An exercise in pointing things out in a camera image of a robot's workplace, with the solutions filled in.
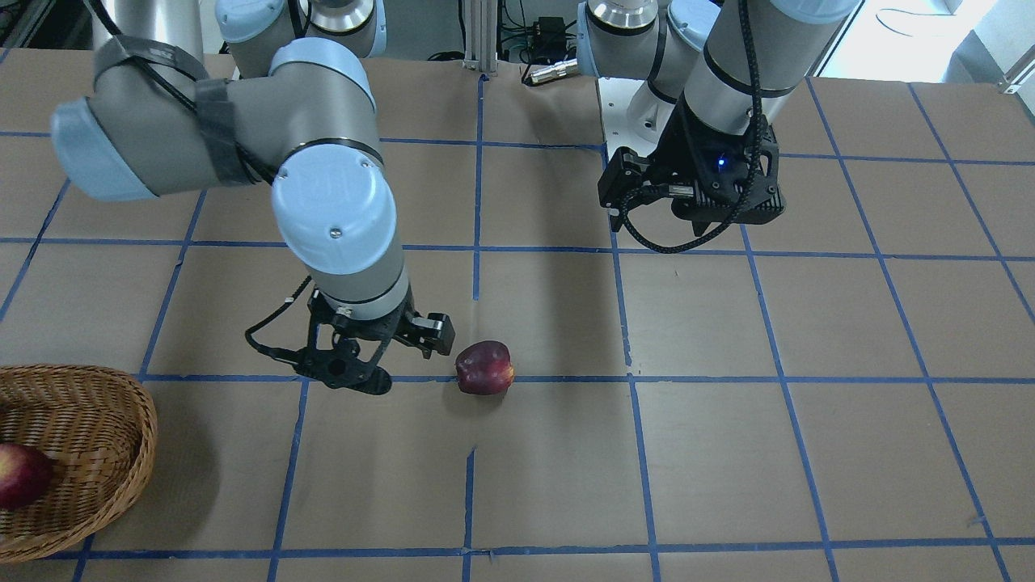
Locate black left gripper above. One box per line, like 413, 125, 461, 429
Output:
598, 99, 755, 231

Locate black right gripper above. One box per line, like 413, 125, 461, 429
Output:
307, 289, 455, 358

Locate dark red apple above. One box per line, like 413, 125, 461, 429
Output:
454, 340, 515, 395

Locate red yellow apple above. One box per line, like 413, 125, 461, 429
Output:
1, 443, 55, 511

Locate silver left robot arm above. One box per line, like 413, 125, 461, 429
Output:
576, 1, 857, 236

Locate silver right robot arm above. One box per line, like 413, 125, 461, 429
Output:
49, 1, 454, 362

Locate woven wicker basket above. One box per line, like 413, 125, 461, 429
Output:
1, 363, 158, 564

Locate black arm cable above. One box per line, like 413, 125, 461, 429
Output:
619, 0, 769, 255

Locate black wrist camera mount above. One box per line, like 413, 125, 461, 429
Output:
670, 152, 787, 226

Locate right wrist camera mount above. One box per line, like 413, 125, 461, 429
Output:
292, 338, 393, 395

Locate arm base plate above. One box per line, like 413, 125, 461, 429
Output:
598, 78, 652, 161

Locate aluminium frame post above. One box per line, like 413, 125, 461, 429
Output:
461, 1, 500, 78

